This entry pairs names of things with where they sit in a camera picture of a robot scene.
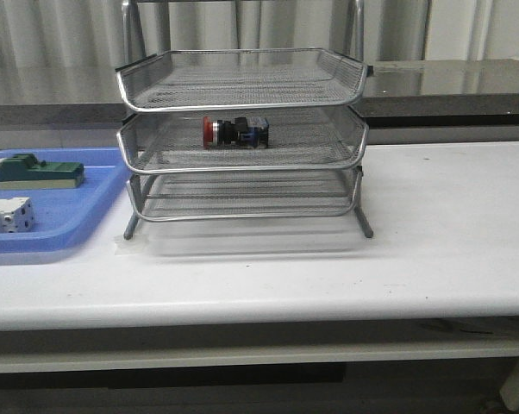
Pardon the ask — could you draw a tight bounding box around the silver mesh tray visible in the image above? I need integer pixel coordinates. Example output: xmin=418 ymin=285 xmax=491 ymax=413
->
xmin=127 ymin=168 xmax=362 ymax=223
xmin=116 ymin=106 xmax=368 ymax=174
xmin=116 ymin=47 xmax=368 ymax=113

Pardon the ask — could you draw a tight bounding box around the silver top mesh tray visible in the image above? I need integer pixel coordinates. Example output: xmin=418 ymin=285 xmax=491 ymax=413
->
xmin=116 ymin=47 xmax=368 ymax=113

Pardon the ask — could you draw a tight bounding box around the green terminal block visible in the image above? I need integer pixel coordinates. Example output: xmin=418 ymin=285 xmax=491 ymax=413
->
xmin=0 ymin=153 xmax=84 ymax=190

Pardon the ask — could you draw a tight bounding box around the silver bottom mesh tray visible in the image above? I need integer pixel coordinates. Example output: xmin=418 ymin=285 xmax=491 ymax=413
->
xmin=127 ymin=168 xmax=362 ymax=223

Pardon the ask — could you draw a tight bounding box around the red emergency stop button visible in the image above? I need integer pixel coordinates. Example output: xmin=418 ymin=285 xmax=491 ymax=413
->
xmin=203 ymin=116 xmax=269 ymax=148

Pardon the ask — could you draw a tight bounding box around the blue plastic tray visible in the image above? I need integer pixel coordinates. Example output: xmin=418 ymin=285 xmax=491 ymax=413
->
xmin=0 ymin=147 xmax=129 ymax=254

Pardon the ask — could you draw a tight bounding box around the white circuit breaker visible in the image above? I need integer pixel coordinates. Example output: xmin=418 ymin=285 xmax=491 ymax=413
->
xmin=0 ymin=198 xmax=34 ymax=233

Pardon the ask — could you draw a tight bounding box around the white table leg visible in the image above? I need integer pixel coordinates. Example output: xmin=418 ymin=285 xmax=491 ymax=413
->
xmin=499 ymin=355 xmax=519 ymax=411

